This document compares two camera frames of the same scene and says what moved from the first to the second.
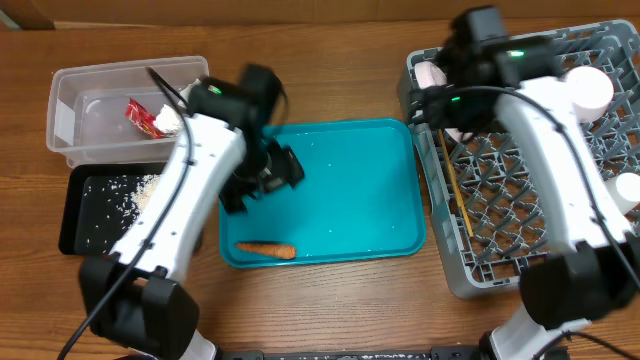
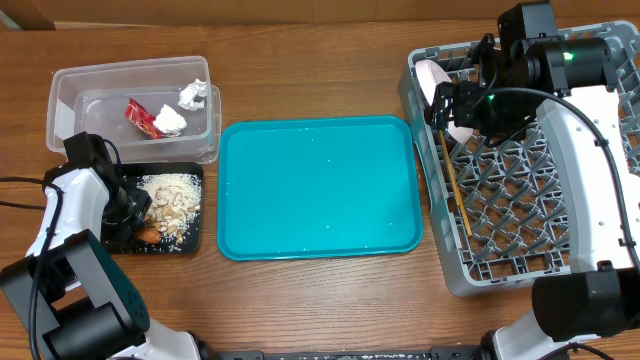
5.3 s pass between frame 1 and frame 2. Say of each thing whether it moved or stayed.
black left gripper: moved
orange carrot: moved
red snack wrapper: stayed
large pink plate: stayed
